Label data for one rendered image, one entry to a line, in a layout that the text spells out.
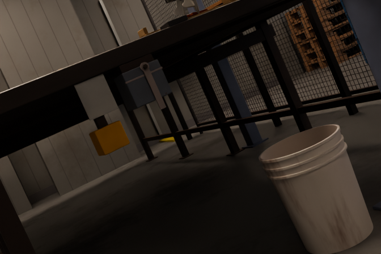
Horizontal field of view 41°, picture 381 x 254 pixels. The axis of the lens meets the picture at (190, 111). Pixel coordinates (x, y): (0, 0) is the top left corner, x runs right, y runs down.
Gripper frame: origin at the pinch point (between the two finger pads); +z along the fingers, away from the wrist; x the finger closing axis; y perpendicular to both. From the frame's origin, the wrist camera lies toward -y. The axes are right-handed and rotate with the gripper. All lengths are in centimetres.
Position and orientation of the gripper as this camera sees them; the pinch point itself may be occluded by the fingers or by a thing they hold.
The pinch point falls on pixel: (194, 15)
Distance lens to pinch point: 204.7
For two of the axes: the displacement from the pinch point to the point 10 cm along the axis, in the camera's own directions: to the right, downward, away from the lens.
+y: -8.1, 4.4, -4.0
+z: 4.4, 8.9, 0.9
